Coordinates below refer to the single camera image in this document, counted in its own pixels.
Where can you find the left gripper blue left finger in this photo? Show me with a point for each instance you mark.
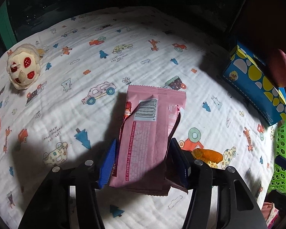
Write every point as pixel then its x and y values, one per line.
pixel 106 164

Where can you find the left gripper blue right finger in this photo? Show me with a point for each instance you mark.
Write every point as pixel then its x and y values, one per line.
pixel 179 166

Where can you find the pink snack wrapper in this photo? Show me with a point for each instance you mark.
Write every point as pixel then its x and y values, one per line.
pixel 151 117

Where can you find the green plastic mesh basket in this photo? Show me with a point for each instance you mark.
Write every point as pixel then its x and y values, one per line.
pixel 278 181

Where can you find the orange candy wrapper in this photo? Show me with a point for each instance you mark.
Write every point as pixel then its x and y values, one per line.
pixel 208 156

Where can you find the white printed bed blanket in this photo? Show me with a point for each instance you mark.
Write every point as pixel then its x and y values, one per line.
pixel 75 108

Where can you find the red apple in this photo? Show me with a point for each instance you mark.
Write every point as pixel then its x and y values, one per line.
pixel 277 67

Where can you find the blue yellow tissue box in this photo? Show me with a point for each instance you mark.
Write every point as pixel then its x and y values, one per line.
pixel 245 73

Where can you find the cream plush toy red spots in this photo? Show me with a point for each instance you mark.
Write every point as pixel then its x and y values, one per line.
pixel 24 66

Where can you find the green window frame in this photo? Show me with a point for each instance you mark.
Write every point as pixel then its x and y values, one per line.
pixel 6 32

